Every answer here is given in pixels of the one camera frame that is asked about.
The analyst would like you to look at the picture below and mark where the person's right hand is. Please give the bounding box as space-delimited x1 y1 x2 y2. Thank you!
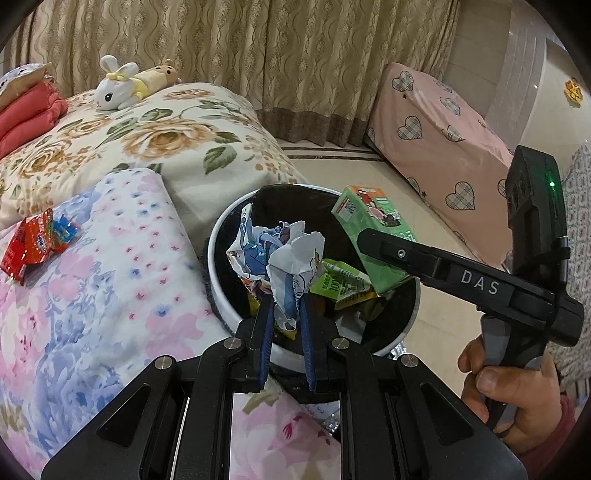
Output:
458 339 575 455

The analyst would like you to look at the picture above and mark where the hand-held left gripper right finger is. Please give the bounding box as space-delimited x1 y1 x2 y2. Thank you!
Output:
300 293 529 480

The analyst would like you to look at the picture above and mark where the flattened green carton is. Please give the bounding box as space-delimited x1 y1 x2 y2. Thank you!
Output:
309 258 389 319

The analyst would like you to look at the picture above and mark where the white printed paper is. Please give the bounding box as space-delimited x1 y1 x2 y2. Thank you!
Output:
226 205 308 296
268 231 326 330

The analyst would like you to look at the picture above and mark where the white rabbit plush toy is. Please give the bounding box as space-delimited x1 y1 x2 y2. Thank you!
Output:
95 55 153 112

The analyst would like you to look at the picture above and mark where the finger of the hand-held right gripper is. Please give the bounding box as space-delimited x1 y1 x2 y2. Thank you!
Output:
356 227 439 283

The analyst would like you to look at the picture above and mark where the beige patterned curtain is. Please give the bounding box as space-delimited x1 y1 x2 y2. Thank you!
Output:
9 0 462 148

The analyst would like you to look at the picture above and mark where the red snack wrapper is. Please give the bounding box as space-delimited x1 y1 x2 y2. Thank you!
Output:
0 208 80 283

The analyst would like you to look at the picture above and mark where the pastel floral blanket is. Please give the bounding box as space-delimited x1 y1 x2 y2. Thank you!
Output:
0 167 342 480

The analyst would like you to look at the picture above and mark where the yellow brown bear plush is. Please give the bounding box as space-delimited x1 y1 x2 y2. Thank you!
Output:
131 59 182 100

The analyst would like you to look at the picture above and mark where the white blue dotted pillow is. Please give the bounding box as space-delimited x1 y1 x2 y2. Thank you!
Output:
0 64 56 100

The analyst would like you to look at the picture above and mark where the pink heart-print bed cover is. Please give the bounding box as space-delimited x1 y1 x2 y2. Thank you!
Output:
365 62 518 271

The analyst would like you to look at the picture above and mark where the green drink carton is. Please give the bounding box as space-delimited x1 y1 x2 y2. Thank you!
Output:
331 185 419 294

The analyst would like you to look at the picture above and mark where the white round trash can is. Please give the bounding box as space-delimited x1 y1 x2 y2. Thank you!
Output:
201 184 422 365

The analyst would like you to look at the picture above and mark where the white crumpled tissue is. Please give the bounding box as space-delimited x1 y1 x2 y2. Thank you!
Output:
339 309 370 344

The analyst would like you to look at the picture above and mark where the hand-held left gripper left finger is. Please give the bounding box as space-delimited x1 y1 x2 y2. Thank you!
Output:
41 295 276 480

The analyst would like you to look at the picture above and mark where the cream floral quilt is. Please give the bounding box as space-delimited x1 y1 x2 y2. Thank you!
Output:
0 82 308 232

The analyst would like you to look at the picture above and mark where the folded red quilt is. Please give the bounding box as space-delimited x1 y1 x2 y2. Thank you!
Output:
0 83 70 160

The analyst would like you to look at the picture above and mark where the black trash bag liner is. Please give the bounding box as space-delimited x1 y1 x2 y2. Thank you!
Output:
201 185 421 356

